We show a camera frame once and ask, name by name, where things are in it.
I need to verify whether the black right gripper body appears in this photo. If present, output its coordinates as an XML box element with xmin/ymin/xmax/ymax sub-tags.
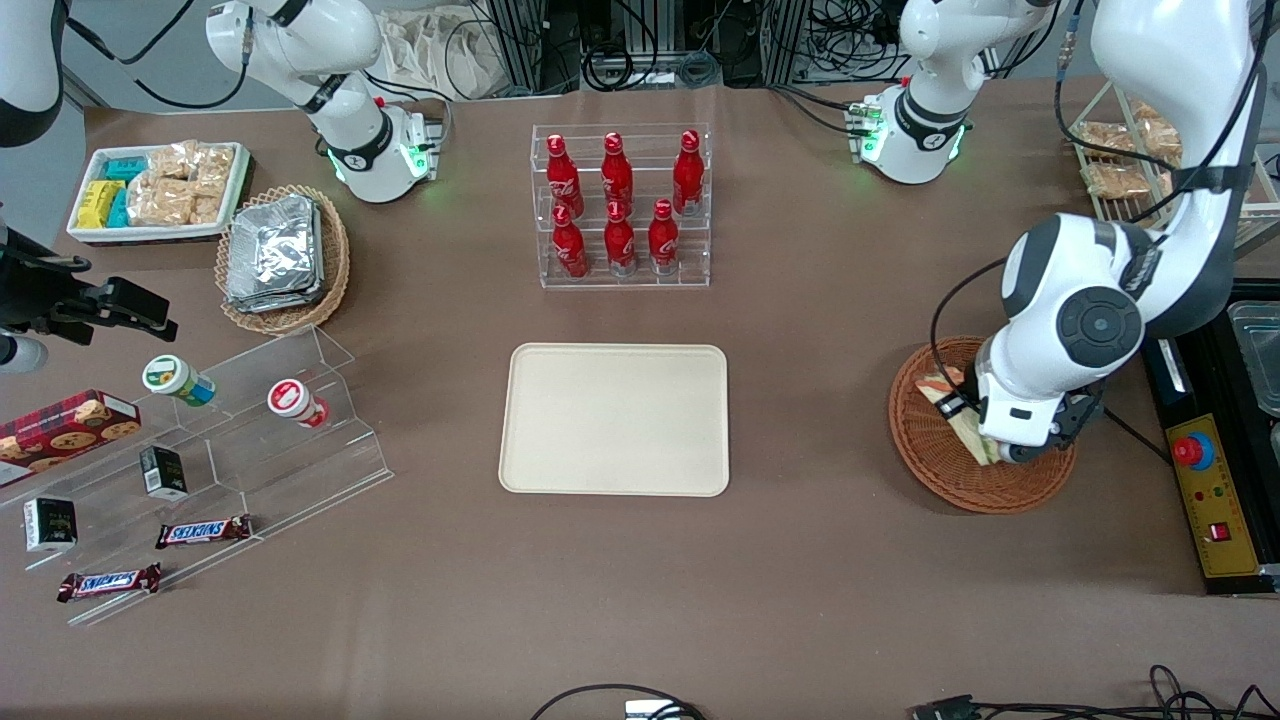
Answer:
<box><xmin>0</xmin><ymin>228</ymin><xmax>101</xmax><ymax>347</ymax></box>

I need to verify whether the triangle sandwich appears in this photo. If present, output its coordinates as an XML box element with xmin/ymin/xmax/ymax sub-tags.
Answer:
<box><xmin>920</xmin><ymin>371</ymin><xmax>1003</xmax><ymax>467</ymax></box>

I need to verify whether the round brown wicker basket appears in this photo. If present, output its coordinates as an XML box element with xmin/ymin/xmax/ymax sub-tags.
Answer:
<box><xmin>888</xmin><ymin>336</ymin><xmax>1080</xmax><ymax>516</ymax></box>

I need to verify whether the white rectangular snack tray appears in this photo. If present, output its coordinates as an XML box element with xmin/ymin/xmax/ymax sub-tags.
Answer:
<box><xmin>67</xmin><ymin>141</ymin><xmax>253</xmax><ymax>247</ymax></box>

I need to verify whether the oval tan wicker basket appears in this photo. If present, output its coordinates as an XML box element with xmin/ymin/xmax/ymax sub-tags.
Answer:
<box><xmin>214</xmin><ymin>184</ymin><xmax>352</xmax><ymax>337</ymax></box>

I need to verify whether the beige plastic tray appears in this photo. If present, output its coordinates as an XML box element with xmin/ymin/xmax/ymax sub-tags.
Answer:
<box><xmin>498</xmin><ymin>343</ymin><xmax>732</xmax><ymax>498</ymax></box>

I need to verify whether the green lid yogurt cup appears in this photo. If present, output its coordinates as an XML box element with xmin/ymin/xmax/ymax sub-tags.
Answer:
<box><xmin>141</xmin><ymin>354</ymin><xmax>217</xmax><ymax>408</ymax></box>

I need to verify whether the clear rice cracker bag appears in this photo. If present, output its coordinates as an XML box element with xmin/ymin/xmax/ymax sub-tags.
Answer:
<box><xmin>146</xmin><ymin>141</ymin><xmax>200</xmax><ymax>182</ymax></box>
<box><xmin>127</xmin><ymin>177</ymin><xmax>198</xmax><ymax>228</ymax></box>
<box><xmin>194</xmin><ymin>144</ymin><xmax>237</xmax><ymax>197</ymax></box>

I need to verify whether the yellow snack pack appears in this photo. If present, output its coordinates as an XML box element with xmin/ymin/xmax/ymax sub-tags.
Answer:
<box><xmin>76</xmin><ymin>179</ymin><xmax>127</xmax><ymax>230</ymax></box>

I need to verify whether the red tartan cookie box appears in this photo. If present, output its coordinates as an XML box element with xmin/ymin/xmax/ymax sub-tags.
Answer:
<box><xmin>0</xmin><ymin>389</ymin><xmax>143</xmax><ymax>490</ymax></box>

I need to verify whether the silver foil packs stack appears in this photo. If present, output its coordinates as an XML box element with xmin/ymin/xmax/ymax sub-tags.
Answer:
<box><xmin>224</xmin><ymin>194</ymin><xmax>327</xmax><ymax>314</ymax></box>

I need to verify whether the small black green box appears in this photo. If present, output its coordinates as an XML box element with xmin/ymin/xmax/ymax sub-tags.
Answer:
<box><xmin>138</xmin><ymin>445</ymin><xmax>190</xmax><ymax>502</ymax></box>

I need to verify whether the red lid yogurt cup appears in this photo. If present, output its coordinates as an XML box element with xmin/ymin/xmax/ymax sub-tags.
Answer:
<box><xmin>266</xmin><ymin>377</ymin><xmax>332</xmax><ymax>430</ymax></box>

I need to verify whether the clear acrylic step shelf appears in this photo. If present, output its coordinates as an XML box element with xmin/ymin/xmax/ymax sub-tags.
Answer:
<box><xmin>0</xmin><ymin>324</ymin><xmax>395</xmax><ymax>630</ymax></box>

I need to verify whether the yellow black control box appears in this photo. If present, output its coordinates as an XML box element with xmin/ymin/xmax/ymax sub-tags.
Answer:
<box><xmin>1140</xmin><ymin>280</ymin><xmax>1280</xmax><ymax>599</ymax></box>

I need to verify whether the small black white box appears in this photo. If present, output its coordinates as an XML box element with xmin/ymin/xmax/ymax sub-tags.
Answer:
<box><xmin>22</xmin><ymin>496</ymin><xmax>79</xmax><ymax>554</ymax></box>

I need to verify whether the brown snickers bar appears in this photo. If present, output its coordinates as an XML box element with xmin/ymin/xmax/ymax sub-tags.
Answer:
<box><xmin>56</xmin><ymin>563</ymin><xmax>163</xmax><ymax>604</ymax></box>
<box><xmin>155</xmin><ymin>514</ymin><xmax>254</xmax><ymax>551</ymax></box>

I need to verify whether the clear plastic container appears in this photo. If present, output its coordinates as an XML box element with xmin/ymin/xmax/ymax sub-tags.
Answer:
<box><xmin>1227</xmin><ymin>299</ymin><xmax>1280</xmax><ymax>418</ymax></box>

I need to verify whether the clear bread bag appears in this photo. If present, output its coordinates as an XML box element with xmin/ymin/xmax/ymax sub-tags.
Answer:
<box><xmin>1084</xmin><ymin>162</ymin><xmax>1153</xmax><ymax>200</ymax></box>
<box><xmin>1076</xmin><ymin>120</ymin><xmax>1138</xmax><ymax>160</ymax></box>
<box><xmin>1130</xmin><ymin>100</ymin><xmax>1185</xmax><ymax>166</ymax></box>

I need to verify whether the clear acrylic bottle rack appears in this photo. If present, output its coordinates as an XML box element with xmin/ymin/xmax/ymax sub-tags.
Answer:
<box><xmin>531</xmin><ymin>122</ymin><xmax>714</xmax><ymax>292</ymax></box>

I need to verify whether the red cola bottle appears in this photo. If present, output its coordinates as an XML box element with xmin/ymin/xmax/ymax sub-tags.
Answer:
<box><xmin>545</xmin><ymin>134</ymin><xmax>586</xmax><ymax>220</ymax></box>
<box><xmin>671</xmin><ymin>129</ymin><xmax>706</xmax><ymax>217</ymax></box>
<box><xmin>647</xmin><ymin>198</ymin><xmax>681</xmax><ymax>276</ymax></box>
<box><xmin>603</xmin><ymin>200</ymin><xmax>639</xmax><ymax>278</ymax></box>
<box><xmin>600</xmin><ymin>131</ymin><xmax>636</xmax><ymax>216</ymax></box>
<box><xmin>551</xmin><ymin>204</ymin><xmax>590</xmax><ymax>280</ymax></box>

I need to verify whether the beige canvas bag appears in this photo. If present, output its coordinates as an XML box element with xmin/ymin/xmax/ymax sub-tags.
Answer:
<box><xmin>378</xmin><ymin>8</ymin><xmax>503</xmax><ymax>101</ymax></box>

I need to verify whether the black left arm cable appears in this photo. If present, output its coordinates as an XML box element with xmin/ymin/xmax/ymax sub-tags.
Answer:
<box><xmin>929</xmin><ymin>256</ymin><xmax>1011</xmax><ymax>403</ymax></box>

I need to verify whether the white wire rack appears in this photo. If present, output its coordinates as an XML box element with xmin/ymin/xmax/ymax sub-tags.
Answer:
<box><xmin>1065</xmin><ymin>78</ymin><xmax>1280</xmax><ymax>251</ymax></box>

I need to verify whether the black tangled cable bundle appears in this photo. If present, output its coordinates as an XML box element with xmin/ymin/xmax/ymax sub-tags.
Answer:
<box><xmin>908</xmin><ymin>663</ymin><xmax>1280</xmax><ymax>720</ymax></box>

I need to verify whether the black looped floor cable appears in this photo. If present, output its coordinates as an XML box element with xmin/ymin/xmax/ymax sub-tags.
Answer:
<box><xmin>528</xmin><ymin>683</ymin><xmax>707</xmax><ymax>720</ymax></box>

